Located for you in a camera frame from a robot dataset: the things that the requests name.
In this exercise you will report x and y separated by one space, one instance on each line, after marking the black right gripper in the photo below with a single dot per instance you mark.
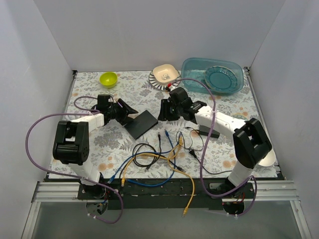
169 111

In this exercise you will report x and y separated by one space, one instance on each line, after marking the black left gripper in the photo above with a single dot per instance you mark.
122 111

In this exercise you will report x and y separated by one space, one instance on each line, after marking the black network switch box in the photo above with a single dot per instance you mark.
141 124

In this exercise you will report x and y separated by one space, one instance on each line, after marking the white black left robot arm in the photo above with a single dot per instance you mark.
71 144

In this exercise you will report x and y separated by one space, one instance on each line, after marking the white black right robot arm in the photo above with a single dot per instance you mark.
251 143

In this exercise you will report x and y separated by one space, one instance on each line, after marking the floral patterned table mat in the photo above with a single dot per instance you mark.
111 145

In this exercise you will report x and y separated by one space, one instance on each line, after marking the striped white blue plate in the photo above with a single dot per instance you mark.
155 84

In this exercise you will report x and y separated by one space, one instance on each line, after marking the lime green plastic bowl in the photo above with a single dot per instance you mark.
109 79

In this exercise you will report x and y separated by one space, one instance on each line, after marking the cream square panda bowl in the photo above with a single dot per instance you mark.
165 73

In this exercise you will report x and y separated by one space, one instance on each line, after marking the teal glass plate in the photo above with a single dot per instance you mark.
221 79

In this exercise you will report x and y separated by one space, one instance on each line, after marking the teal transparent plastic tub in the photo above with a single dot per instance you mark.
193 71

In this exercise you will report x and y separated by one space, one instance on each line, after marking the patterned teal yellow small bowl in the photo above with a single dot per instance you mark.
240 116

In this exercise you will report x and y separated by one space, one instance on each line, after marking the white ceramic bowl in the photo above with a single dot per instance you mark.
268 160

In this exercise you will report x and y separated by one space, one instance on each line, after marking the aluminium frame rail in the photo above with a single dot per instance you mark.
69 191

